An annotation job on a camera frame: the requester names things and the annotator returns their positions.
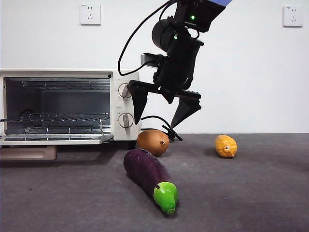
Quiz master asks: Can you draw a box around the metal wire oven rack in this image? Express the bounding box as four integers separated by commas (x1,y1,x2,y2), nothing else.
0,112,111,136

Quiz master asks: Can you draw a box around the black oven power cable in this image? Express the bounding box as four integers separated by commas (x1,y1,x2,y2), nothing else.
140,115,183,142

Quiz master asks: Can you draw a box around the yellow lemon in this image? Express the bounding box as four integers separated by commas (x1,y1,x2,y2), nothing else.
214,134,238,159

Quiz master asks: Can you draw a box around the white wall socket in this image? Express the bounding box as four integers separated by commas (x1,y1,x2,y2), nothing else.
282,5,303,28
80,3,101,27

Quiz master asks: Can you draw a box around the round beige oven knob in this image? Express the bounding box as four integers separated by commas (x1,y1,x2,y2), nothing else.
118,83,132,100
118,112,135,131

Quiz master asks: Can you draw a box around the oven door with beige handle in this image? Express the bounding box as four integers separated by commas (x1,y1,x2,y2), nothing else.
0,133,114,161

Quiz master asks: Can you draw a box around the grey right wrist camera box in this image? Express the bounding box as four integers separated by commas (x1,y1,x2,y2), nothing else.
140,52,160,69

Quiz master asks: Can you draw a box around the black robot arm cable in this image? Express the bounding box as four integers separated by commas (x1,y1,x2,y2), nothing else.
117,0,175,76

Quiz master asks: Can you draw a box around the white toaster oven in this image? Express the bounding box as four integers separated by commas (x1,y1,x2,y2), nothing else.
0,69,140,149

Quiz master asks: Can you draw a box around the brown potato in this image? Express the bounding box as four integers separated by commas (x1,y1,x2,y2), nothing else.
137,129,170,157

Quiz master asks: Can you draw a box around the purple eggplant with green stem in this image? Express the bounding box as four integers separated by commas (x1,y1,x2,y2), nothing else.
123,148,179,216

